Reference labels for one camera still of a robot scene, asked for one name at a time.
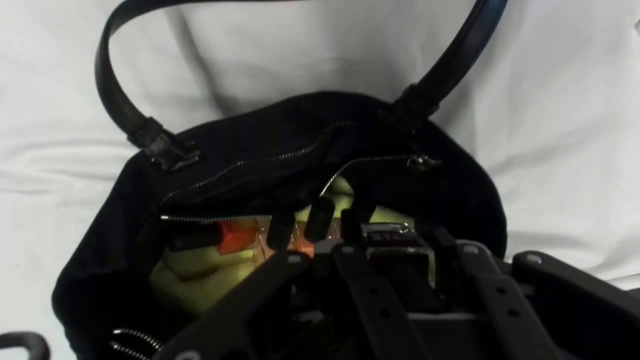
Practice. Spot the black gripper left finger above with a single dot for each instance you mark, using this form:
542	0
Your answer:
346	281

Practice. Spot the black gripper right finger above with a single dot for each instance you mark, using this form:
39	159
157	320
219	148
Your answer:
532	313

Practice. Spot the orange nail polish bottle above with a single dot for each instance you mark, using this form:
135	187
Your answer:
232	236

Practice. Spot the yellow cloth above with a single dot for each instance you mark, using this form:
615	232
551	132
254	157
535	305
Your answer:
200	272

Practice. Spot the white table cloth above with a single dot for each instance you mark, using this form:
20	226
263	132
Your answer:
567	132

